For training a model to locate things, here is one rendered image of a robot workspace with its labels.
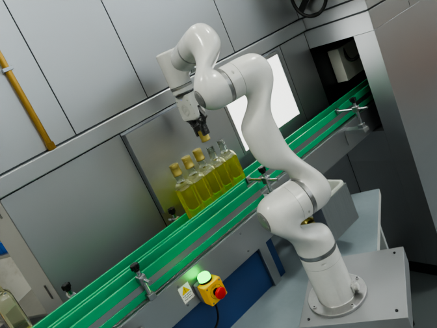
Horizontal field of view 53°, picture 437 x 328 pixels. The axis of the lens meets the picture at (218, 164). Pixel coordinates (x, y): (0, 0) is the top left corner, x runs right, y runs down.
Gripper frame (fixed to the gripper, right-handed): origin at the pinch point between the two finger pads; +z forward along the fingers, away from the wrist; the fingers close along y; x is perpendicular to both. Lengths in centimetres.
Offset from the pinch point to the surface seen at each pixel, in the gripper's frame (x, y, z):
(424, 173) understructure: 97, 23, 74
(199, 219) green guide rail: -20.6, 6.3, 26.2
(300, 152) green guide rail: 40, 4, 31
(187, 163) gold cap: -12.5, 1.5, 7.6
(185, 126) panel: 1.8, -12.0, -1.8
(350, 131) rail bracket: 70, 10, 36
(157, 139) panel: -12.2, -12.0, -3.0
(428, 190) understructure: 96, 23, 83
